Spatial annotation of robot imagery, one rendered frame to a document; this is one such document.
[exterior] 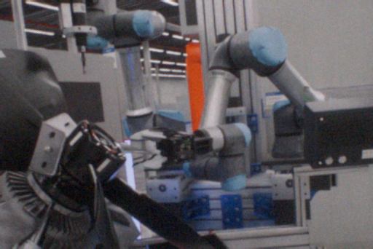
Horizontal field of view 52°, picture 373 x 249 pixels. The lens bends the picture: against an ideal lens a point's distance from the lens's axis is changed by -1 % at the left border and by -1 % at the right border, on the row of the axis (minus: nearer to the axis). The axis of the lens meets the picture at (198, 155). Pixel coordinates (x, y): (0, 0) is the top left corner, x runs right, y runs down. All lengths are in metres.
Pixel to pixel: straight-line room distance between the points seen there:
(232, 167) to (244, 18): 0.88
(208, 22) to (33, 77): 1.05
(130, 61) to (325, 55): 1.53
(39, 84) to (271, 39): 0.66
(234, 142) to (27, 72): 0.55
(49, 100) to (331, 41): 2.20
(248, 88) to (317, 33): 1.13
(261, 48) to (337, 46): 1.67
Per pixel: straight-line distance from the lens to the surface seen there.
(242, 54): 1.21
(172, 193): 1.53
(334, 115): 1.20
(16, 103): 0.70
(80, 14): 0.90
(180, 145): 0.96
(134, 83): 1.64
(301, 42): 2.75
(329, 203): 2.87
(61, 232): 0.78
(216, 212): 1.64
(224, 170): 1.10
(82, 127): 0.75
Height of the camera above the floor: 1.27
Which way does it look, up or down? 7 degrees down
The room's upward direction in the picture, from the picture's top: 5 degrees counter-clockwise
